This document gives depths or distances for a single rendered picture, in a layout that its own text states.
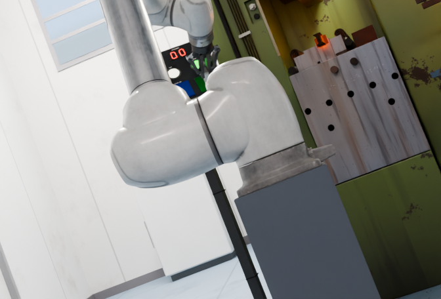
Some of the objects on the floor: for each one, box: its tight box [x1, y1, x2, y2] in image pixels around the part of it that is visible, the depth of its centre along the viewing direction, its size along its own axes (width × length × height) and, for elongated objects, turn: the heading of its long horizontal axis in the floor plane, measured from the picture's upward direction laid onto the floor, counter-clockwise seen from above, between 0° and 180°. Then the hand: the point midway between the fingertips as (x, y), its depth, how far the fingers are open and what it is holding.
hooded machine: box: [131, 173, 236, 282], centre depth 590 cm, size 63×54×128 cm
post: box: [205, 168, 267, 299], centre depth 265 cm, size 4×4×108 cm
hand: (206, 76), depth 254 cm, fingers closed
